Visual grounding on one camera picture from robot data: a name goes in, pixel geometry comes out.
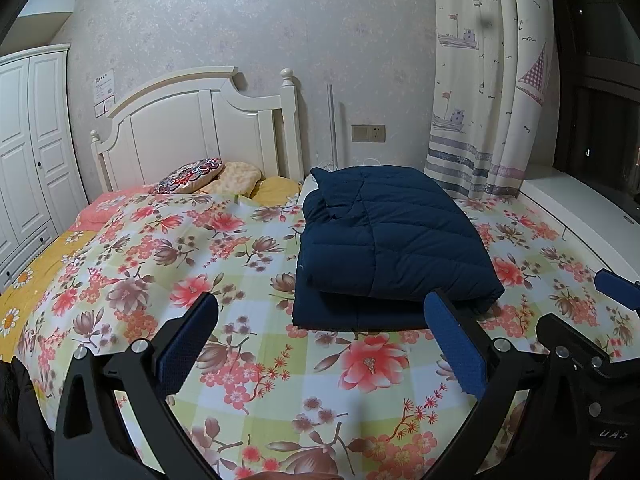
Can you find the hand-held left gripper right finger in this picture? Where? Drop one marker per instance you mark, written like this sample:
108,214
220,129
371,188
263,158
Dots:
455,346

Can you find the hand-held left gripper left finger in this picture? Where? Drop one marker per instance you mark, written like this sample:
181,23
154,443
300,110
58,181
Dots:
187,346

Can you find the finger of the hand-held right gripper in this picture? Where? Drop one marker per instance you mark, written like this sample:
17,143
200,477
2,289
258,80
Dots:
565,332
620,287

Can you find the navy blue puffer jacket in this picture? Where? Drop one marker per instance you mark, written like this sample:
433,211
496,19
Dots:
400,245

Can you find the person's right hand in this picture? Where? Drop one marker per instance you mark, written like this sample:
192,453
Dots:
601,467

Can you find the person's left hand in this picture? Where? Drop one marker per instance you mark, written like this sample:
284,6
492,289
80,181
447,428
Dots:
285,476

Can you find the floral checked blanket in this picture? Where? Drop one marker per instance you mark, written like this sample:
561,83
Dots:
240,270

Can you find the white window bench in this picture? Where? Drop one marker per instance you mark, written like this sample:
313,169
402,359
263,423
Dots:
575,195

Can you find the pink floral quilt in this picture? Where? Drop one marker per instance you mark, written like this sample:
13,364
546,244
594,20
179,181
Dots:
110,206

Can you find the yellow daisy bed sheet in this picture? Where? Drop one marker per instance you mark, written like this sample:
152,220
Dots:
30,290

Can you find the round embroidered cushion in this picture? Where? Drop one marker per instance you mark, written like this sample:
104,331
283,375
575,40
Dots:
192,175

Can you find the yellow patterned pillow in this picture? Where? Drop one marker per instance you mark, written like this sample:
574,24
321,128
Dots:
235,175

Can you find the dark window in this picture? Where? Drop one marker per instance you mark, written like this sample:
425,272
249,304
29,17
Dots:
600,110

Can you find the black cloth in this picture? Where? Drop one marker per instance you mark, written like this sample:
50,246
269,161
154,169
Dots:
20,410

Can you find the plain yellow pillow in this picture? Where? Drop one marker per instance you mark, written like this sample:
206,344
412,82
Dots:
277,188

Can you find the white wooden bed headboard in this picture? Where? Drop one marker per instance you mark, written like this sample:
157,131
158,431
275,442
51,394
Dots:
190,125

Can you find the white panelled wardrobe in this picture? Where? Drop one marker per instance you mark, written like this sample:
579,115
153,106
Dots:
30,160

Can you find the sailboat print curtain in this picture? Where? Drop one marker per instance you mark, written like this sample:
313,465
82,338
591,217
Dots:
470,85

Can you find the thin white lamp stand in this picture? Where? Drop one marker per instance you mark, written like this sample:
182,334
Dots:
330,125

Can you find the beige wall socket panel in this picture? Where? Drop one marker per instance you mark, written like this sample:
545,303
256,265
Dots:
368,133

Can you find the white paper wall notice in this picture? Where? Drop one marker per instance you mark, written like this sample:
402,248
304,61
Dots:
105,86

